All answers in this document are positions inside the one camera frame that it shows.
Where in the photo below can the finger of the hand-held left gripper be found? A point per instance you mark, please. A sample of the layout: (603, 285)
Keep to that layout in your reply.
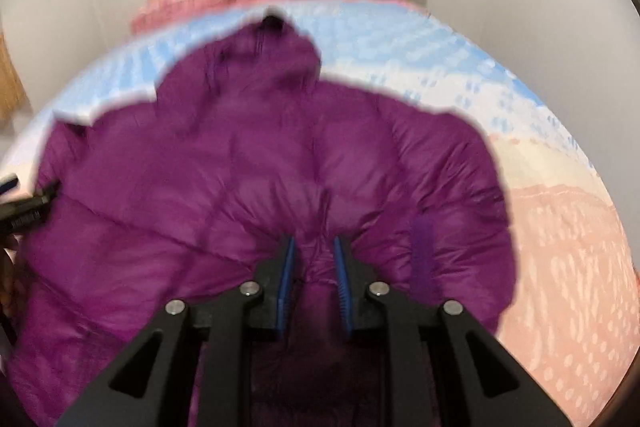
(9, 185)
(25, 212)

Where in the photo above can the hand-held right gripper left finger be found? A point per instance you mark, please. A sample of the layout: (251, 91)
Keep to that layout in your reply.
(286, 287)

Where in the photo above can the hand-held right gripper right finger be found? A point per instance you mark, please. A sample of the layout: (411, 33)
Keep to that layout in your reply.
(344, 292)

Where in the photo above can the purple puffer jacket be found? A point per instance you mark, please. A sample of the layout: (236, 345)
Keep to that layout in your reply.
(200, 182)

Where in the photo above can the polka dot pastel bedspread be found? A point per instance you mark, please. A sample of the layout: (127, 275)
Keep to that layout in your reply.
(550, 232)

